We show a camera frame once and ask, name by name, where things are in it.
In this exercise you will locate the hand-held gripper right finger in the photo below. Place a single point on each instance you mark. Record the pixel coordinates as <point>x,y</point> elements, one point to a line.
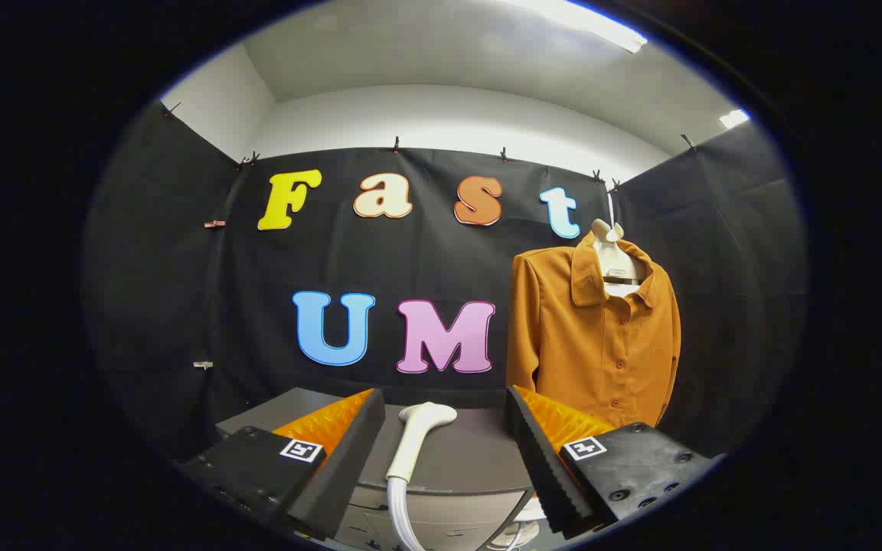
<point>540,459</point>

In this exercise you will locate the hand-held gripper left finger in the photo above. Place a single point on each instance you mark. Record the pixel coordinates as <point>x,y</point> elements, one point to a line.
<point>349,451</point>

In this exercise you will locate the white garment steamer head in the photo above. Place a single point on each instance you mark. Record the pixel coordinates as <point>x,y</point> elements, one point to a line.
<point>416,432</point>

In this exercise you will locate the orange button-up shirt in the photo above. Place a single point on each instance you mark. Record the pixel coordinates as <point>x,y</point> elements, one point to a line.
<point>602,344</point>

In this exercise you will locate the white mannequin hanger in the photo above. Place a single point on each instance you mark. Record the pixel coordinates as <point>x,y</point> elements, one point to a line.
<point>614,260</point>

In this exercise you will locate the black backdrop cloth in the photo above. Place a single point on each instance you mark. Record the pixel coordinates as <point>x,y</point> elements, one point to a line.
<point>181,306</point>

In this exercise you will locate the small ceiling light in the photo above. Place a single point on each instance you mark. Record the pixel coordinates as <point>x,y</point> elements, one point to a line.
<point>733,119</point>

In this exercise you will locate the long ceiling light strip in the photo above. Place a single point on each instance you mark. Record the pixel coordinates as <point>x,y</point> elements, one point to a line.
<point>602,27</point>

